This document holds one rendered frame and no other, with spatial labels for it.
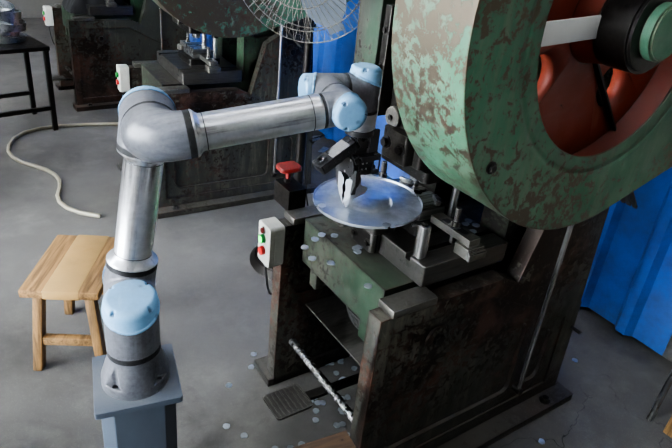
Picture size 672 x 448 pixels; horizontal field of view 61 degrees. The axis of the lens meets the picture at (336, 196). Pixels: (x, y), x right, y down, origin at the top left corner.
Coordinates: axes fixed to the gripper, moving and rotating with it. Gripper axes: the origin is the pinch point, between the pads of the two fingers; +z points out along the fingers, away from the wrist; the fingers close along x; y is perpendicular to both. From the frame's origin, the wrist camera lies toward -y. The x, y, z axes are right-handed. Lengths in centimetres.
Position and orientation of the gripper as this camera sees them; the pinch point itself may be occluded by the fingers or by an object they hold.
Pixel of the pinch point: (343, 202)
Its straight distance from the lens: 147.7
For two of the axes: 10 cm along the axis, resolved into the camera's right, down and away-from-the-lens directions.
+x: -5.4, -4.2, 7.3
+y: 8.4, -1.7, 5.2
